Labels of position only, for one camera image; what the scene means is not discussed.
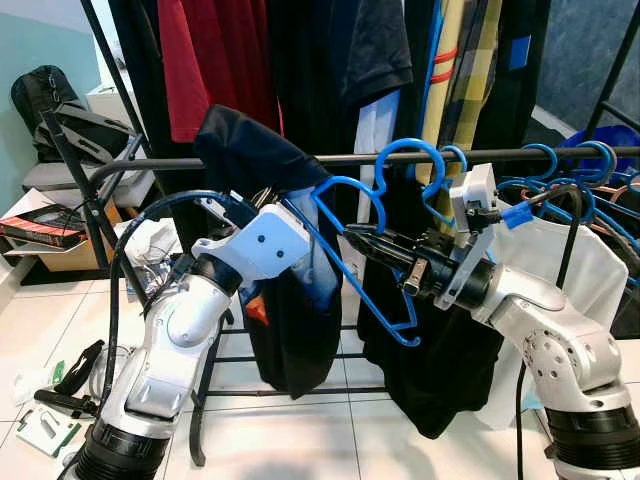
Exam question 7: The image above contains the brown cardboard box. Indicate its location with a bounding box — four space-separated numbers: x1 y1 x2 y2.
35 200 126 273

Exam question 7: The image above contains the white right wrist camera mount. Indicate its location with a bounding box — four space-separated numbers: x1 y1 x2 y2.
437 163 501 313

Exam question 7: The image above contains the black metal clothes rack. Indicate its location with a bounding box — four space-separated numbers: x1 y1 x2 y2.
40 0 640 469

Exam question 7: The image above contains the red hanging garment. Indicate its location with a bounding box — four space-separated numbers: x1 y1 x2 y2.
157 0 283 144

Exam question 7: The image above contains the black garment blue patch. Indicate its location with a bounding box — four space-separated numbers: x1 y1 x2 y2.
490 0 546 151

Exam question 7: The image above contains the white hanging shirt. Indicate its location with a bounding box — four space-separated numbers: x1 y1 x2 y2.
490 185 631 336

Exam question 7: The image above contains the black handheld device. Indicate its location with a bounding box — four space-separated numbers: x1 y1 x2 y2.
35 340 106 416

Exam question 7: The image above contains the blue plastic tub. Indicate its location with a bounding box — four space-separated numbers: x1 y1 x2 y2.
560 125 640 181

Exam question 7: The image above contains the red and black box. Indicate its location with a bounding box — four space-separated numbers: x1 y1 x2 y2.
0 205 89 251

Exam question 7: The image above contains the white crumpled cloth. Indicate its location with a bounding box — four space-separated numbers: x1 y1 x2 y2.
115 215 186 276

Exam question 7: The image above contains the blue plastic clothes hanger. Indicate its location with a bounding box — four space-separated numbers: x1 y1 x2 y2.
310 138 448 348
572 140 640 216
438 145 471 201
495 143 601 216

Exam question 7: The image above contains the long black hanging garment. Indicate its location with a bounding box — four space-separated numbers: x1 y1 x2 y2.
108 0 201 251
265 0 346 161

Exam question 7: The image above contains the black hanging shirt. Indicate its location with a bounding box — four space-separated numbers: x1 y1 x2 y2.
358 175 506 441

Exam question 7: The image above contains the white and blue garment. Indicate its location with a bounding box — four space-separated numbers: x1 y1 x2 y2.
352 88 403 331

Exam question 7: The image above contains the black shirt red label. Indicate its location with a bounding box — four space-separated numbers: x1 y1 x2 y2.
192 105 346 396

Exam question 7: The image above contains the dark grey hanging t-shirt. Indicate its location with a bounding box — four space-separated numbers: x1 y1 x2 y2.
330 0 414 111

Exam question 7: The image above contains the black backpack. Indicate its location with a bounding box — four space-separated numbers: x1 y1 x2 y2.
10 65 93 163

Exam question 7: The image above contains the white adapter box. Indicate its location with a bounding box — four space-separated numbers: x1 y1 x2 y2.
15 408 83 459

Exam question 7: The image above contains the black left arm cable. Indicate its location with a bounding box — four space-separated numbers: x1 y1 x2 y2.
103 188 251 401

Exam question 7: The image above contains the yellow plaid hanging garment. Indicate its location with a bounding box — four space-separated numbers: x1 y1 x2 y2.
418 0 503 166

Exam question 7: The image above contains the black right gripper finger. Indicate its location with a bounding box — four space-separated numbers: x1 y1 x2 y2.
350 237 406 268
345 226 406 252

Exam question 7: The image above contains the clear plastic bag green label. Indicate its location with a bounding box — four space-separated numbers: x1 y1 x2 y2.
12 360 66 401

